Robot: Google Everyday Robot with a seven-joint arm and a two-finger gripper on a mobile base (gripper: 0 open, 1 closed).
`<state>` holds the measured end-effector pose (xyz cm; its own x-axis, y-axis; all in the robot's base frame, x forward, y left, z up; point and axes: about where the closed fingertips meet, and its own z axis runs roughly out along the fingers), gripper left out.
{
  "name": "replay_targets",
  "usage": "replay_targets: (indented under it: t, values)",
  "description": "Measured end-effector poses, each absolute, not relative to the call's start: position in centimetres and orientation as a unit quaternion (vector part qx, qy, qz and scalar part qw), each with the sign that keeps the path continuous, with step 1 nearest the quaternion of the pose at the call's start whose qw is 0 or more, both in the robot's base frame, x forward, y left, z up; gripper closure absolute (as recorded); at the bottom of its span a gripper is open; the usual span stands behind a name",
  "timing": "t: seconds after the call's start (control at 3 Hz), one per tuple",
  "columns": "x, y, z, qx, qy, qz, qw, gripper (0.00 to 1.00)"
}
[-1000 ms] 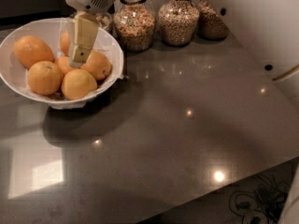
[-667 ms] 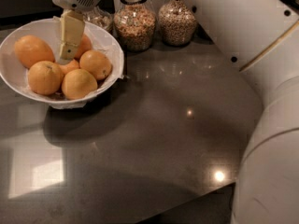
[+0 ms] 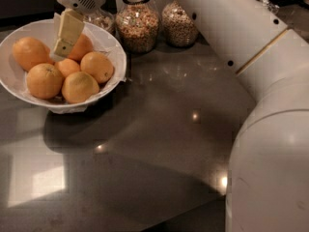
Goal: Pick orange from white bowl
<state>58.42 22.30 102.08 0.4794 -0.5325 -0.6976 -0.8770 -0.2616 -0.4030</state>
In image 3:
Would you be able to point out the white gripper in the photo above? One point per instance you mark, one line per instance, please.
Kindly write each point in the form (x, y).
(72, 23)

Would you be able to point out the large orange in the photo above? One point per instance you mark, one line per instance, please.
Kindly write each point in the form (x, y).
(29, 52)

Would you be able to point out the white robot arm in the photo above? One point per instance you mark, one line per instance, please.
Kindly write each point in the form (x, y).
(268, 174)

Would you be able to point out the orange at bowl back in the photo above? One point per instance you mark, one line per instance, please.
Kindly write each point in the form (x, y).
(83, 46)

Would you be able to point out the orange at bowl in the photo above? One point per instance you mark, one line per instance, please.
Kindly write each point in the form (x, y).
(83, 46)
(98, 66)

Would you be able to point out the white bowl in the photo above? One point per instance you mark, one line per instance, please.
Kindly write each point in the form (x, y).
(12, 76)

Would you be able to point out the orange at bowl right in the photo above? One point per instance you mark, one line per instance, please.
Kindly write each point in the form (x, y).
(98, 66)

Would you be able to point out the glass jar far left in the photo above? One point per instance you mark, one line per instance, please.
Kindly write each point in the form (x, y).
(102, 19)

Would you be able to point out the small orange in middle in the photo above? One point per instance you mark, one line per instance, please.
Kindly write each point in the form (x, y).
(67, 67)

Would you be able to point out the orange at front left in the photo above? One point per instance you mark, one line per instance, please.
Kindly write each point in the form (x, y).
(44, 81)

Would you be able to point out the yellowish orange at front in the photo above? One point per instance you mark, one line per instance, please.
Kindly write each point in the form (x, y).
(78, 87)

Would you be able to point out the glass jar with cereal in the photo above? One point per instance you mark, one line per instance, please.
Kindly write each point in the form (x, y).
(137, 22)

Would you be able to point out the glass jar with beans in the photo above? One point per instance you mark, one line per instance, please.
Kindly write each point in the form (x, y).
(178, 28)

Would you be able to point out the clear plastic wrapped packet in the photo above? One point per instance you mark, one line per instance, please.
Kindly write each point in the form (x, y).
(270, 6)

